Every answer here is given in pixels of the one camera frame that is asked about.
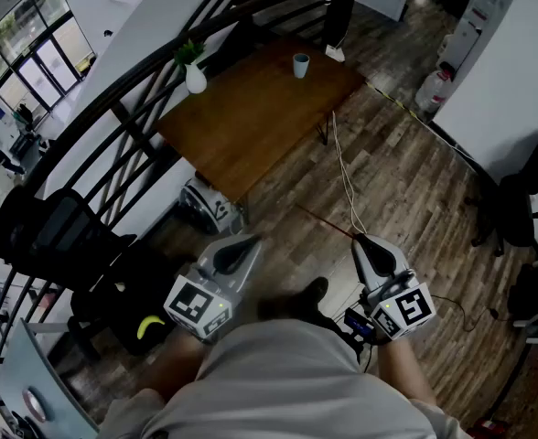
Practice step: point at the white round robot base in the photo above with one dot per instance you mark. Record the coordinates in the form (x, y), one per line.
(207, 208)

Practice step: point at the person's grey shirt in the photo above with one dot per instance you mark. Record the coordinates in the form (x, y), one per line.
(287, 382)

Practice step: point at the red tape roll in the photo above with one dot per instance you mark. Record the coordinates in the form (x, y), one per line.
(35, 405)

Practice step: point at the black bag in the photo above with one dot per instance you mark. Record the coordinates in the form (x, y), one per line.
(127, 291)

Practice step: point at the glass entrance doors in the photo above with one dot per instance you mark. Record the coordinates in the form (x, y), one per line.
(45, 62)

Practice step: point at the white air purifier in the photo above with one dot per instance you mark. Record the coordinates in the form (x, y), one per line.
(461, 46)

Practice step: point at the person's left forearm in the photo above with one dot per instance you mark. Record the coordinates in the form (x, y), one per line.
(177, 364)

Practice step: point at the green plant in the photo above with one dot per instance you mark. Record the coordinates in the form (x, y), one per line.
(189, 52)

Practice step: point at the black device with blue screen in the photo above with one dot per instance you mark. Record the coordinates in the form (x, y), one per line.
(358, 323)

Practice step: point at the person's black shoe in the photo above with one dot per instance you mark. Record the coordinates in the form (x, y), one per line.
(312, 293)

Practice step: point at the black stair railing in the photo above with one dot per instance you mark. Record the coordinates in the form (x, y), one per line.
(340, 12)

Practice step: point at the person's right forearm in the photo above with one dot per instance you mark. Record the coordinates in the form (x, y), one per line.
(401, 373)

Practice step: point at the pale blue cup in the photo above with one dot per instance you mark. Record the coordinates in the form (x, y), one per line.
(301, 67)

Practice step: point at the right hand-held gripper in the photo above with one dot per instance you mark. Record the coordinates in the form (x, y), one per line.
(404, 311)

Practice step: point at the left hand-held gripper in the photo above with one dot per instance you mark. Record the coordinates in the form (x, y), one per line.
(196, 307)

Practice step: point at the yellow black floor tape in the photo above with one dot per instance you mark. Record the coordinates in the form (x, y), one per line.
(399, 103)

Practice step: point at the black office chair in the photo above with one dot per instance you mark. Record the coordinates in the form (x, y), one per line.
(516, 204)
(534, 295)
(58, 231)

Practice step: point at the red thin stick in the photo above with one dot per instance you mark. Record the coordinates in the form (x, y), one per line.
(326, 221)

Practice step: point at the pale grey desk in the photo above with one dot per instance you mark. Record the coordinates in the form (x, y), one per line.
(26, 364)

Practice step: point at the white vase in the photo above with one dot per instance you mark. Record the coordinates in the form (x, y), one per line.
(196, 82)

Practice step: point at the yellow banana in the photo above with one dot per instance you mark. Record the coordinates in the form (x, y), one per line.
(150, 325)

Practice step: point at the clear water jug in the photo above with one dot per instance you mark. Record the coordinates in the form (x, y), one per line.
(431, 92)

